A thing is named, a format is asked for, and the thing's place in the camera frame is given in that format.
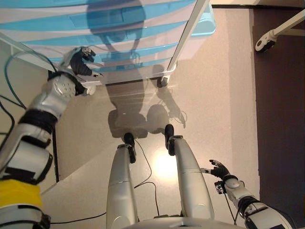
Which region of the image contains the yellow shoulder pad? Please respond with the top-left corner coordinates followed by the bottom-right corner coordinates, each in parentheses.
top-left (0, 178), bottom-right (43, 208)

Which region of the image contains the black robot foot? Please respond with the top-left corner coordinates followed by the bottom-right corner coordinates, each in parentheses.
top-left (164, 124), bottom-right (175, 142)
top-left (123, 132), bottom-right (135, 146)

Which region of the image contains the silver robot leg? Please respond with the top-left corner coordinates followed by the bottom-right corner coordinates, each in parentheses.
top-left (167, 135), bottom-right (215, 220)
top-left (106, 142), bottom-right (139, 227)

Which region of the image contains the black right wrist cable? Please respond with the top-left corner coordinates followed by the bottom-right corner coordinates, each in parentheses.
top-left (223, 192), bottom-right (240, 226)

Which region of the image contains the black left robot foot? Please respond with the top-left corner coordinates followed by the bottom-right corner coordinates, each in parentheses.
top-left (123, 132), bottom-right (135, 146)

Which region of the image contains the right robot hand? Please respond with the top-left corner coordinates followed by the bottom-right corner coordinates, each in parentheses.
top-left (199, 159), bottom-right (230, 179)

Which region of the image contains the silver right robot leg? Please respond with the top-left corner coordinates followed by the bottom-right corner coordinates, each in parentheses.
top-left (167, 135), bottom-right (215, 220)

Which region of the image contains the white hospital bed frame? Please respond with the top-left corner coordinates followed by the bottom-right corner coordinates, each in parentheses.
top-left (271, 7), bottom-right (305, 36)

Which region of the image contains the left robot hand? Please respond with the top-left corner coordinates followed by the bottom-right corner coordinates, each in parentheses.
top-left (61, 46), bottom-right (104, 78)

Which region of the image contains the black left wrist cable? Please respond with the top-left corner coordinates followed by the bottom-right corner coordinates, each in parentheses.
top-left (0, 51), bottom-right (58, 135)

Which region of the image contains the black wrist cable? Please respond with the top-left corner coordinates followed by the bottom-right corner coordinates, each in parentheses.
top-left (0, 51), bottom-right (58, 135)
top-left (223, 192), bottom-right (240, 226)

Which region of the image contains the silver left robot leg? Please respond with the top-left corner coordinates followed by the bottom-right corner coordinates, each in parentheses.
top-left (106, 142), bottom-right (139, 227)

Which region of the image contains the white cart caster wheel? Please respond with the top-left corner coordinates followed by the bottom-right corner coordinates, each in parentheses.
top-left (156, 75), bottom-right (169, 88)
top-left (82, 84), bottom-right (97, 96)

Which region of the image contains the black right robot foot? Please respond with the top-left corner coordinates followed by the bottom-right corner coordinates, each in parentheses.
top-left (164, 124), bottom-right (175, 142)

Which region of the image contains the thin black hanging cable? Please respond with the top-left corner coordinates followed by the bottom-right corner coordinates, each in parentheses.
top-left (133, 138), bottom-right (161, 216)

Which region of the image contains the white medical cart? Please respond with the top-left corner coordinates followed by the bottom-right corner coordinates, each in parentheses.
top-left (0, 0), bottom-right (216, 96)

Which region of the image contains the white bin blue lid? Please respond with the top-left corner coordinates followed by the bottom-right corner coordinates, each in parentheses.
top-left (183, 2), bottom-right (217, 60)

